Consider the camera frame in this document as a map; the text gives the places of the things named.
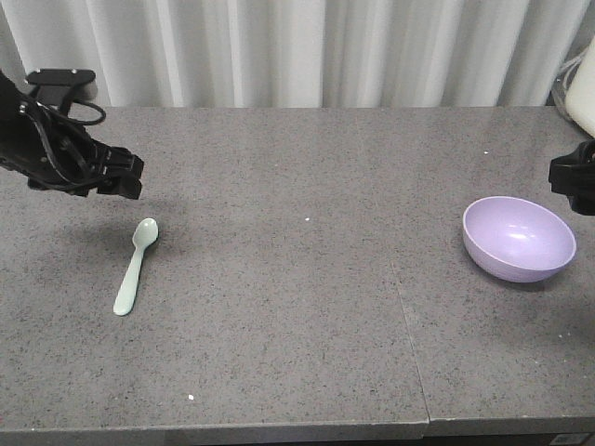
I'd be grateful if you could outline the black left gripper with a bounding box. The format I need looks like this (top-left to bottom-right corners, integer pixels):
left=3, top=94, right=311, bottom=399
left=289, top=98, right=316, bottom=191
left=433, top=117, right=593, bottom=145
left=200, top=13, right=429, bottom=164
left=1, top=74, right=144, bottom=200

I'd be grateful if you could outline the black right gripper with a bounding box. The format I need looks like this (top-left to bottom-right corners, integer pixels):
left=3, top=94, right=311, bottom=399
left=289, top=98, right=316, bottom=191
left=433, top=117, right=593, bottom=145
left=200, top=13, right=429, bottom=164
left=549, top=140, right=594, bottom=215

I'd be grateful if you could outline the mint green plastic spoon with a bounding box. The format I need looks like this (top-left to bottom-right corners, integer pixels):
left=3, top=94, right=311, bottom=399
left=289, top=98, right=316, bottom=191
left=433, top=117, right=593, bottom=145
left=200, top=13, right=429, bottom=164
left=112, top=217, right=159, bottom=316

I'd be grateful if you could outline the purple plastic bowl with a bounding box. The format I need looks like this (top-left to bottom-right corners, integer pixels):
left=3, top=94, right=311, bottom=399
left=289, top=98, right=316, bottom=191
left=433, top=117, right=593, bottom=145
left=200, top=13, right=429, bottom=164
left=462, top=196, right=576, bottom=283

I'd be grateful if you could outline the white appliance at right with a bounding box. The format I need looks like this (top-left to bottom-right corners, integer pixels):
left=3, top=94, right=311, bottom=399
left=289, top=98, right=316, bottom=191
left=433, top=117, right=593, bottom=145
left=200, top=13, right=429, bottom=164
left=565, top=40, right=595, bottom=137

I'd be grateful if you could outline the white pleated curtain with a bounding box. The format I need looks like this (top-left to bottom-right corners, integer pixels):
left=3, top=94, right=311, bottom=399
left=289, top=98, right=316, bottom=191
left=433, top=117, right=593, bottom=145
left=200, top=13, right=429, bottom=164
left=1, top=1, right=594, bottom=108

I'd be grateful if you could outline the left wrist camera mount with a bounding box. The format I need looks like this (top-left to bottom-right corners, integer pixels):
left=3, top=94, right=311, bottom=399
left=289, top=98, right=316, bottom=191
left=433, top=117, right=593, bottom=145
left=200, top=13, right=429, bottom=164
left=25, top=69, right=98, bottom=114

